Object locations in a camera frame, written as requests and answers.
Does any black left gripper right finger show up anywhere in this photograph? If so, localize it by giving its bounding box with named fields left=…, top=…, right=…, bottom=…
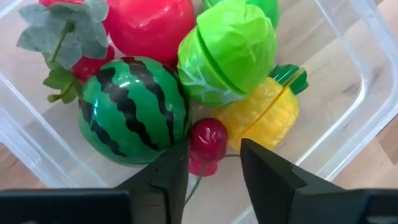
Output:
left=241, top=139, right=398, bottom=224

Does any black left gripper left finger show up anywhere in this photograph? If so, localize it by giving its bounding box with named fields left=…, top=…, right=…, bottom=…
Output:
left=0, top=141, right=190, bottom=224

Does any clear plastic tupperware container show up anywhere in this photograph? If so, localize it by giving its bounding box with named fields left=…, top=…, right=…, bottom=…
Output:
left=0, top=0, right=398, bottom=224

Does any red toy tomato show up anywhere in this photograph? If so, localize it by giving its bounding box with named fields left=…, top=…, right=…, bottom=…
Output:
left=102, top=0, right=196, bottom=65

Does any light green toy cabbage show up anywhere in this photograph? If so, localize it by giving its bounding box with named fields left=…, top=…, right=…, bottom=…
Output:
left=177, top=0, right=277, bottom=108

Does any red toy strawberry with leaves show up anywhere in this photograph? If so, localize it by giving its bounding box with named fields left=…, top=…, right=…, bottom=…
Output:
left=42, top=45, right=116, bottom=105
left=17, top=0, right=109, bottom=71

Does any striped toy watermelon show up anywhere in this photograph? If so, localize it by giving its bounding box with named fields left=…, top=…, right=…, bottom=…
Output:
left=77, top=55, right=190, bottom=166

